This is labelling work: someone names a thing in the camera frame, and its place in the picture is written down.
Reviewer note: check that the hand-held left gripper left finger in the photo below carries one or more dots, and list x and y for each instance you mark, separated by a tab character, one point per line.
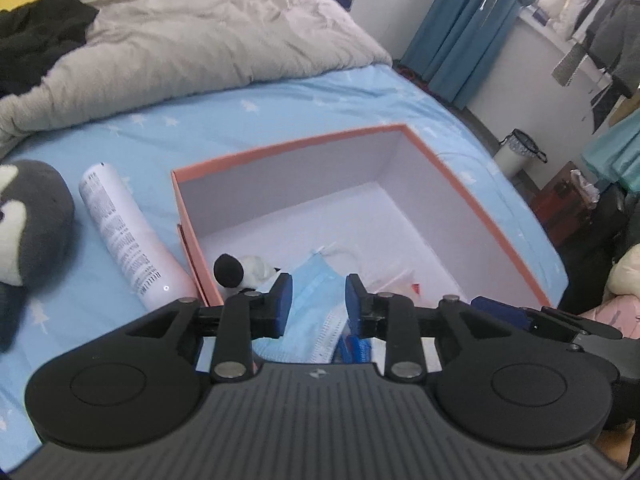
285	302

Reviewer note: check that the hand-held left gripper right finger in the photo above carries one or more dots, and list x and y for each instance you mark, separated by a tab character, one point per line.
352	302

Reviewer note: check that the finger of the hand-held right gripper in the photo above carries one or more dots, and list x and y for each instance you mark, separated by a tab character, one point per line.
500	310

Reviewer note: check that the blue face mask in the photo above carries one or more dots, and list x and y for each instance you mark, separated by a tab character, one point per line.
315	300

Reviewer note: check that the blue plastic packet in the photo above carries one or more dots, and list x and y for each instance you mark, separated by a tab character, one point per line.
352	350

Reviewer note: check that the panda plush toy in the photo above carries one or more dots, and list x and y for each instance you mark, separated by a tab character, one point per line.
227	270

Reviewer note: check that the pink cardboard box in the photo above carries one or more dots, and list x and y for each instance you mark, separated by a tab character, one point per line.
300	180

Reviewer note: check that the cream and pink bundle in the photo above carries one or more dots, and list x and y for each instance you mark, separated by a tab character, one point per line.
627	280

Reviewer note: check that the brown wooden box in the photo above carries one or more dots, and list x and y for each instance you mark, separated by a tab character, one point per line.
565	210

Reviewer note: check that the black bag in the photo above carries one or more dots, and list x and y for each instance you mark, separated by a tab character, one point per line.
600	245

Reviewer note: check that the white plastic bag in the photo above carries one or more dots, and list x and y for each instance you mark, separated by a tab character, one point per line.
585	187

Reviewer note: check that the white trash bin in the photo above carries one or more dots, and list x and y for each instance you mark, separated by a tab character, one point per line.
512	157

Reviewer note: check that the white spray bottle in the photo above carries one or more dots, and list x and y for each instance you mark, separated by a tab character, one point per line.
125	230

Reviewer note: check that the blue printed bedsheet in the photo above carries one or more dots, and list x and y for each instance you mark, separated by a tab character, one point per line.
300	105

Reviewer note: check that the teal cloth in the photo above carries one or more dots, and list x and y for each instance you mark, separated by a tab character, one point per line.
617	150

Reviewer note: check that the grey patterned hanging cloth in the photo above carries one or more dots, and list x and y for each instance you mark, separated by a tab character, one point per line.
570	62

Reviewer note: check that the grey penguin plush toy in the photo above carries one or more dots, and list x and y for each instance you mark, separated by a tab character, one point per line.
40	210

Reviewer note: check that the blue curtain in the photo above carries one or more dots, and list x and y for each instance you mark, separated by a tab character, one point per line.
460	35

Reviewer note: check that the light grey duvet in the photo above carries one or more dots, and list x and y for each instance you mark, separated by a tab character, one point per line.
200	35

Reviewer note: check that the hanging clothes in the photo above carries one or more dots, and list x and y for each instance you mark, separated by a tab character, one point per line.
615	25

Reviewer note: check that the black clothing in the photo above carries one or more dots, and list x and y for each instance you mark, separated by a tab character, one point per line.
35	35

